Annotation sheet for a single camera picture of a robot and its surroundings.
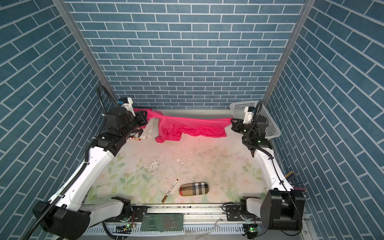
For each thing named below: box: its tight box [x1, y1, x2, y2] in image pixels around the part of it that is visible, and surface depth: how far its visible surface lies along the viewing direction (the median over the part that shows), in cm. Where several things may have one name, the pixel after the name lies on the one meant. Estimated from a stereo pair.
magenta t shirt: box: [133, 108, 233, 143], surface depth 104 cm
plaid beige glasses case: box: [179, 182, 210, 197], surface depth 80 cm
